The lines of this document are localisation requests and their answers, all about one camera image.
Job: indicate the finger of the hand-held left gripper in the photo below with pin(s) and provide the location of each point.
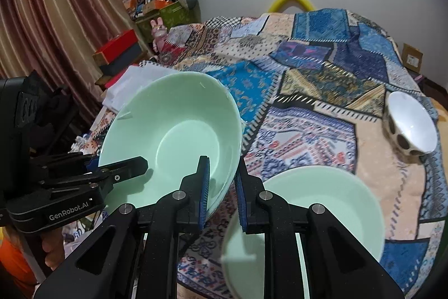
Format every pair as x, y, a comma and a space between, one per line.
91, 163
122, 171

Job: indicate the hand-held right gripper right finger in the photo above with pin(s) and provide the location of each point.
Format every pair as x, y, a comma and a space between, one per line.
240, 202

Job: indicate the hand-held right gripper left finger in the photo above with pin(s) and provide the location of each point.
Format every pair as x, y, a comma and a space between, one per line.
204, 195

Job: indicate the mint green deep plate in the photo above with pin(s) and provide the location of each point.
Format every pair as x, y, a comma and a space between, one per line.
182, 131

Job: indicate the mint green bowl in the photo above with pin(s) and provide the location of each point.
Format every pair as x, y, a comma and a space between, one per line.
332, 208

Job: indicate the person's left hand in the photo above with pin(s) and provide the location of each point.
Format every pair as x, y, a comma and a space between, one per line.
53, 251

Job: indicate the white folded cloth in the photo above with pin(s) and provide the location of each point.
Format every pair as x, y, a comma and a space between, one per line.
129, 83

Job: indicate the dark flat box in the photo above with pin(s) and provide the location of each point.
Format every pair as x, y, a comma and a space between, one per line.
129, 57

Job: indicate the red box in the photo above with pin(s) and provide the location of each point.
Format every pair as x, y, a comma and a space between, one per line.
115, 46

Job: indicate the striped curtain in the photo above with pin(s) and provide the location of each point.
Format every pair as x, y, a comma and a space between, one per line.
59, 11

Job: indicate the patchwork printed blanket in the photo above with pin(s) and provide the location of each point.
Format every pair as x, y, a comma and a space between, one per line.
315, 92

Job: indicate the pink bunny toy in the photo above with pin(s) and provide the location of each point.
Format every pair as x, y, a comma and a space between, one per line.
158, 34

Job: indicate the green patterned box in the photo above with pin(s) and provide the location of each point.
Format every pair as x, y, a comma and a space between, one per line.
168, 17

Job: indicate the white bowl with brown dots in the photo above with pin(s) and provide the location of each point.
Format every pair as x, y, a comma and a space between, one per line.
413, 124

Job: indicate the cardboard box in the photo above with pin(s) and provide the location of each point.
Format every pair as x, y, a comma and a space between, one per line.
412, 57

